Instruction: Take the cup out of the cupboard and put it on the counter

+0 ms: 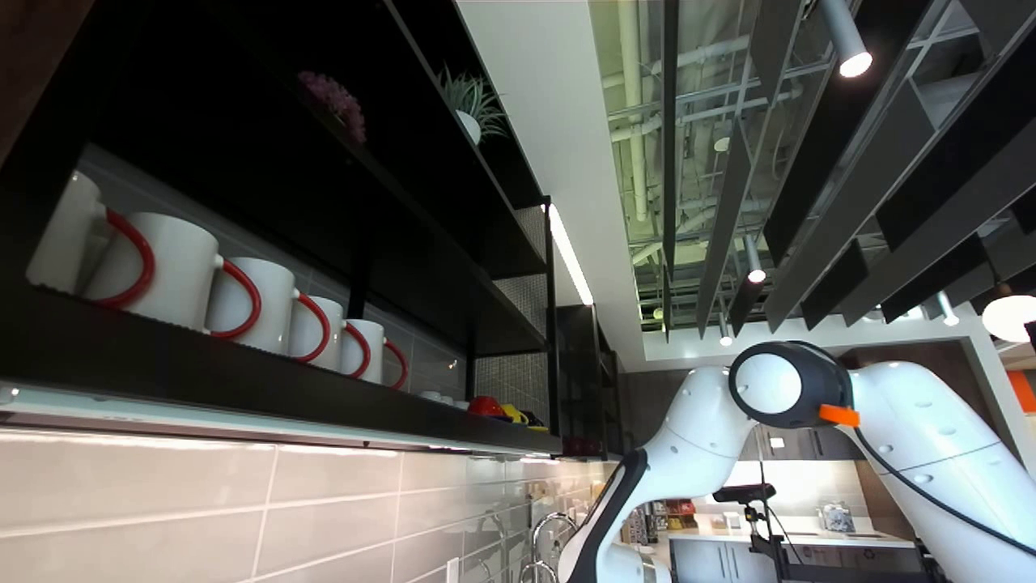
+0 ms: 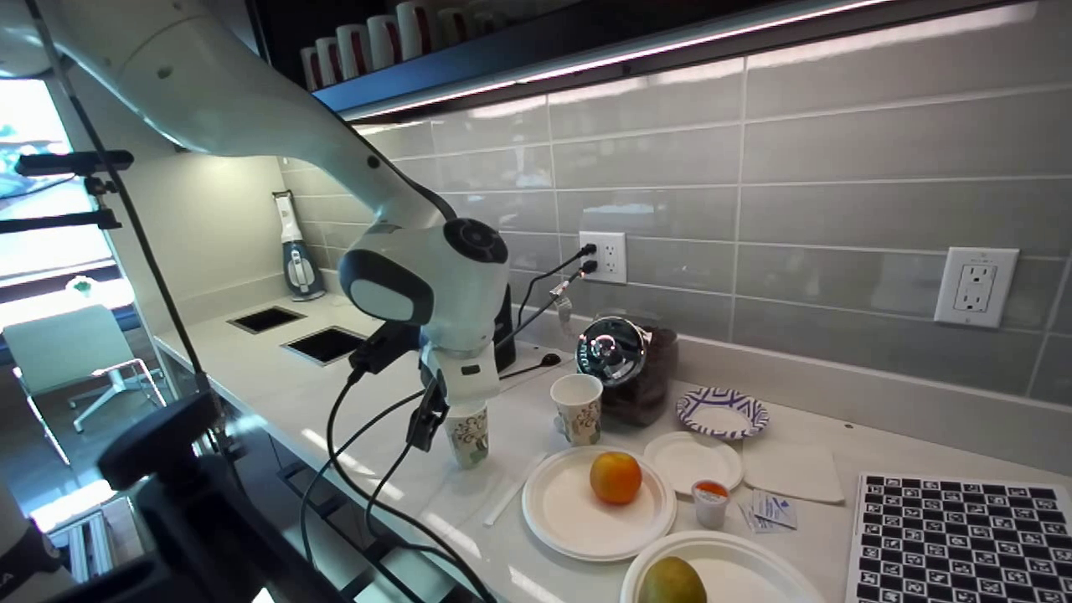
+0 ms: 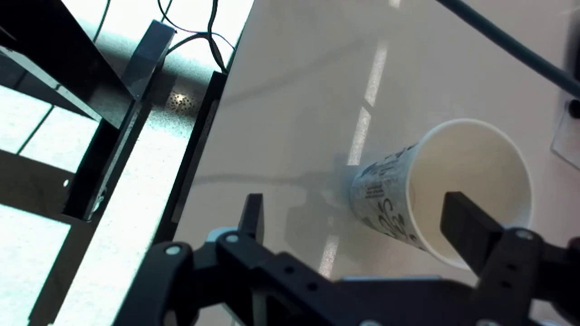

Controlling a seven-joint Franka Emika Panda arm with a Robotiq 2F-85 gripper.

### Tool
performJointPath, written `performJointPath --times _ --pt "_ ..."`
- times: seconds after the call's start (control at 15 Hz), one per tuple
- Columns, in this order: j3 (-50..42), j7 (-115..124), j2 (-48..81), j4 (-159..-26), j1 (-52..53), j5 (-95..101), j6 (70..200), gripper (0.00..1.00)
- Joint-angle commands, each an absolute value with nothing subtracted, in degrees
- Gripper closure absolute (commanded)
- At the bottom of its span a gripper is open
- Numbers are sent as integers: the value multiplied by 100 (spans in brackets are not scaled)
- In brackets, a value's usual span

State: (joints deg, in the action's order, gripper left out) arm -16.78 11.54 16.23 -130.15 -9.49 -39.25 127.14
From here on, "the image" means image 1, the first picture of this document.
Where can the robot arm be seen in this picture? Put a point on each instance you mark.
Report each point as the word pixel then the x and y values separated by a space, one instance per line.
pixel 906 421

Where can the long ceiling light strip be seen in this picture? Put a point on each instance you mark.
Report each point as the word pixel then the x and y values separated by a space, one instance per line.
pixel 571 255

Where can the red bowl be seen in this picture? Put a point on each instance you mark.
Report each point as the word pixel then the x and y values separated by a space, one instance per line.
pixel 486 406

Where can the yellow bowl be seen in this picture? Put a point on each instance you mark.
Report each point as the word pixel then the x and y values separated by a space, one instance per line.
pixel 515 414

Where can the dark bowl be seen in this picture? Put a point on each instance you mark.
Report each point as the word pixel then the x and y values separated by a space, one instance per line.
pixel 535 420

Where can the row of small white cups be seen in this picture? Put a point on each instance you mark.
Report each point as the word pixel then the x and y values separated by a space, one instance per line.
pixel 441 398

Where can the green plant in white pot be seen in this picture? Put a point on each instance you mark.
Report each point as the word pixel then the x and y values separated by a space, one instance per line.
pixel 471 101

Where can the white ceiling spot lamp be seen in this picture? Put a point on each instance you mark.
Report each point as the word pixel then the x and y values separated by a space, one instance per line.
pixel 846 40
pixel 725 332
pixel 947 312
pixel 754 263

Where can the chrome tap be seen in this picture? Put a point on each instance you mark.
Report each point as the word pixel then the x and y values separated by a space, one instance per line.
pixel 544 530

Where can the purple flower plant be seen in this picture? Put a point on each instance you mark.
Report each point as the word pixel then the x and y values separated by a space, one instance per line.
pixel 336 101

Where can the row of packets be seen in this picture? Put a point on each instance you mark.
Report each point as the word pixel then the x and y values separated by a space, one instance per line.
pixel 672 518

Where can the round white pendant lamp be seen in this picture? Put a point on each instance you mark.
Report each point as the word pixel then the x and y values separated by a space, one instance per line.
pixel 1012 317

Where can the black wall cabinet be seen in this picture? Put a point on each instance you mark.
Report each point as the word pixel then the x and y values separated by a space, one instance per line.
pixel 579 380

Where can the camera on mount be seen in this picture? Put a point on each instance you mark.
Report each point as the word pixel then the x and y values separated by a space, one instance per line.
pixel 745 492

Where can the black open wall cupboard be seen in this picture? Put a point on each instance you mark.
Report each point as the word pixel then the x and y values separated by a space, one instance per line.
pixel 243 97

